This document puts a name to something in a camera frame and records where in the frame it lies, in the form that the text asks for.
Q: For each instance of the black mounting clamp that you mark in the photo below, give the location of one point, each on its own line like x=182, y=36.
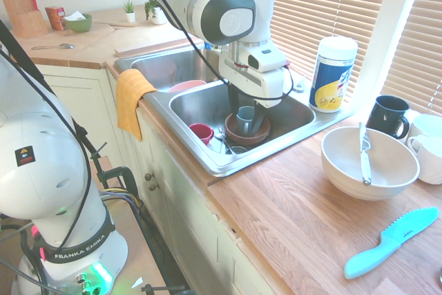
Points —
x=121, y=170

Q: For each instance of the green bowl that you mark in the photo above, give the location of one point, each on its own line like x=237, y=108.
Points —
x=81, y=25

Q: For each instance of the white cup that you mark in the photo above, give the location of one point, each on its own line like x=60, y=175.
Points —
x=428, y=124
x=430, y=160

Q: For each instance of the metal spoon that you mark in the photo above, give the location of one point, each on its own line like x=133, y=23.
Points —
x=65, y=46

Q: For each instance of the yellow dish cloth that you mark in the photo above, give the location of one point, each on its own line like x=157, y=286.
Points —
x=129, y=101

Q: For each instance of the cream kitchen cabinet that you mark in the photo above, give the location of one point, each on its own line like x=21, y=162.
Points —
x=86, y=101

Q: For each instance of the small plant in white pot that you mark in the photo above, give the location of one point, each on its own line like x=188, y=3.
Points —
x=130, y=15

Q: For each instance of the stainless steel double sink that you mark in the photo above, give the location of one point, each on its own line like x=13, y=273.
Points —
x=207, y=101

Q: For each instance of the small white sink cap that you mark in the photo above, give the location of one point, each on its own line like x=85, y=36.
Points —
x=299, y=86

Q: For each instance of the brass cabinet knob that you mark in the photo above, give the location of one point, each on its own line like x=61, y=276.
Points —
x=153, y=187
x=149, y=176

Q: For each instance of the teal serrated knife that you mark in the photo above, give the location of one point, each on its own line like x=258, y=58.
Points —
x=390, y=239

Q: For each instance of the brown wooden bowl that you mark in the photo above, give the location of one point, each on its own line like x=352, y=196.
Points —
x=238, y=136

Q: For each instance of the wooden knife block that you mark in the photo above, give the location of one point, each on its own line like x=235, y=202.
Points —
x=24, y=15

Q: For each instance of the orange carton box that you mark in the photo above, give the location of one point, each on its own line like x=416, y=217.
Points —
x=53, y=17

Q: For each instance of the cleaning wipes canister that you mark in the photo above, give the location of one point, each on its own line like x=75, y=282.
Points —
x=331, y=77

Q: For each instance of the large white bowl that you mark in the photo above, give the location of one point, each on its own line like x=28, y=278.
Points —
x=345, y=170

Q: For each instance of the grey-blue mug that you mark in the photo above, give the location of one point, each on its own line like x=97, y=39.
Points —
x=243, y=117

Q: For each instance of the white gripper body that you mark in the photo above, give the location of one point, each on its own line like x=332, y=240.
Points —
x=266, y=86

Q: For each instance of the metal drain strainer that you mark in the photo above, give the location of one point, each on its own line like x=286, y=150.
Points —
x=238, y=150

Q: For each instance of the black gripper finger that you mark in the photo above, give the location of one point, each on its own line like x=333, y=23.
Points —
x=259, y=119
x=235, y=101

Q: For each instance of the red cup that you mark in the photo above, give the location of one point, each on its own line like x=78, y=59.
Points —
x=202, y=132

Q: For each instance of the pink bowl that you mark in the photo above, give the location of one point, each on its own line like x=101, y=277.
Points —
x=186, y=86

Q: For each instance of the wide wooden window blind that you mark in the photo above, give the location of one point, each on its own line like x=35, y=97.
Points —
x=328, y=1

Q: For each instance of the trailing plant in white pot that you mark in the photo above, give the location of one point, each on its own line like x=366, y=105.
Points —
x=158, y=15

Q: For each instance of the black mug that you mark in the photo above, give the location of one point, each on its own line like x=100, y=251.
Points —
x=386, y=115

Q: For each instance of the narrow wooden window blind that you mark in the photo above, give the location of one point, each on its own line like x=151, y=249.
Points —
x=418, y=49

